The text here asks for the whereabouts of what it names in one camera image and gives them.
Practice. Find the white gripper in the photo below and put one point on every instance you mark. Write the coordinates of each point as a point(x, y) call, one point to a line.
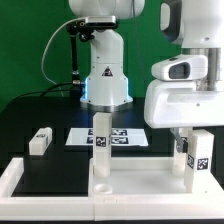
point(178, 104)

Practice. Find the white desk top panel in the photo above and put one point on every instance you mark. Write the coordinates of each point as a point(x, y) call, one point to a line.
point(147, 177)

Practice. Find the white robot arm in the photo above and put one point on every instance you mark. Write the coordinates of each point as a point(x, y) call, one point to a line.
point(197, 26)

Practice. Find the white U-shaped fence frame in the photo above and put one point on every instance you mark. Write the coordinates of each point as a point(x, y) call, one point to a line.
point(96, 208)

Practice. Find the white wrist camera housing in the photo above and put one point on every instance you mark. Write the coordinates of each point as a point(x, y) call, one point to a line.
point(181, 68)

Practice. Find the marker tag base plate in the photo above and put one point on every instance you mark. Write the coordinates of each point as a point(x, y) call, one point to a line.
point(120, 137)

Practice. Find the grey camera on stand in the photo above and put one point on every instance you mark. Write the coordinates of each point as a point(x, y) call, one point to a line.
point(101, 22)

